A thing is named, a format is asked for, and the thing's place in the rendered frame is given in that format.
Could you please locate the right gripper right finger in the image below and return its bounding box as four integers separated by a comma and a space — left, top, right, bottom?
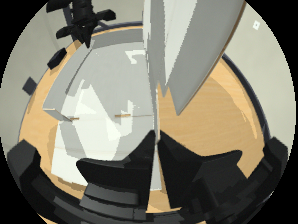
157, 130, 243, 209

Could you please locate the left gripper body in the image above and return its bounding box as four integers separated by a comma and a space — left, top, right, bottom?
56, 0, 116, 39

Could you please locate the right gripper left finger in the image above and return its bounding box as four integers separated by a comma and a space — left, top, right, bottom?
76, 130, 156, 211

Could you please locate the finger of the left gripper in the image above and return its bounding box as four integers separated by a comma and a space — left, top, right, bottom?
82, 24, 98, 48
70, 29, 85, 44

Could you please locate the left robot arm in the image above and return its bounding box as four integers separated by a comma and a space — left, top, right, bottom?
46, 0, 96, 17

